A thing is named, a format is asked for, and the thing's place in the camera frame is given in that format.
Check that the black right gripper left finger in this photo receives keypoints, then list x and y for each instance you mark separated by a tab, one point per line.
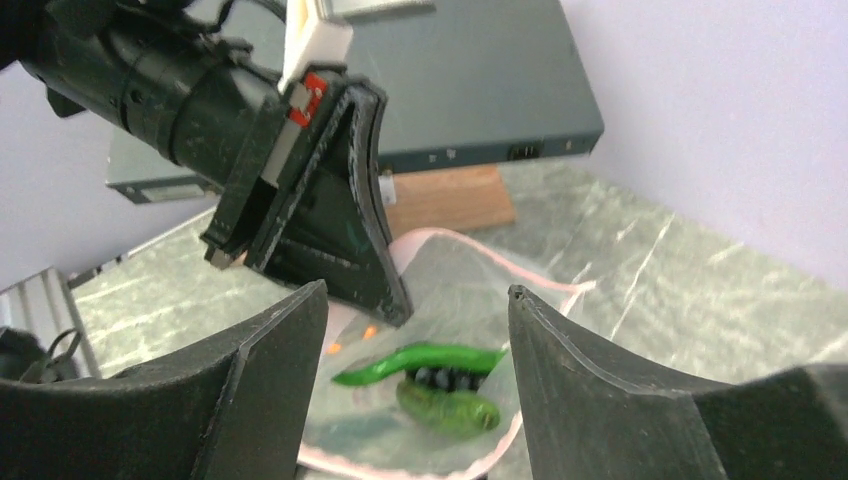
230	406

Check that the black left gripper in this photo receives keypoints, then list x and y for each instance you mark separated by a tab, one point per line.
296	171

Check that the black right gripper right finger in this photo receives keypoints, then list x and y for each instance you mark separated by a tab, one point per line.
595	410

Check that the black grape bunch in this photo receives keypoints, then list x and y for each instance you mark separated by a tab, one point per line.
446	379

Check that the clear zip top bag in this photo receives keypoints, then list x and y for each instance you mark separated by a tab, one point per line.
435	398

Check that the green chili pepper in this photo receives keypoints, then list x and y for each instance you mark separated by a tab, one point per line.
421	354

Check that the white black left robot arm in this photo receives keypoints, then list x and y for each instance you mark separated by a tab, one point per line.
84	51

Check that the wooden block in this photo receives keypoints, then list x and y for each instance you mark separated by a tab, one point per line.
460	199

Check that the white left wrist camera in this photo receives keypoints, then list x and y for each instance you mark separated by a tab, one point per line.
321	31

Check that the dark flat network switch box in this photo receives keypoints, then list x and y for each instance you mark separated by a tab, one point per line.
468	82

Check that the aluminium frame rail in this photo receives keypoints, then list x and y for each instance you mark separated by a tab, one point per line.
43	305

